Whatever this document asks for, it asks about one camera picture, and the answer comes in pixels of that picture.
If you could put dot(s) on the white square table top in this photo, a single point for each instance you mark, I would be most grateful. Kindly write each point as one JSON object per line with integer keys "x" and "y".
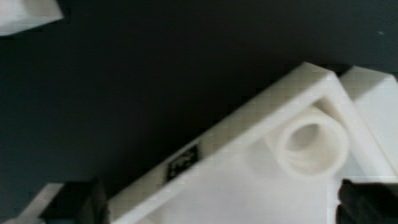
{"x": 254, "y": 174}

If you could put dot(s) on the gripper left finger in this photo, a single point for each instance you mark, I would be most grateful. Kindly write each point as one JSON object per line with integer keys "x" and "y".
{"x": 69, "y": 203}

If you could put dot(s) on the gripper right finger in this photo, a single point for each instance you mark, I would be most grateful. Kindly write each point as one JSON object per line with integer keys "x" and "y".
{"x": 368, "y": 203}

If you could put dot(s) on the white U-shaped fence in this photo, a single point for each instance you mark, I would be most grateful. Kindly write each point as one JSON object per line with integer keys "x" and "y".
{"x": 371, "y": 89}

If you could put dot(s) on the white table leg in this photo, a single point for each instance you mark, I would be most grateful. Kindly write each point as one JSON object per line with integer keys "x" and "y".
{"x": 27, "y": 14}

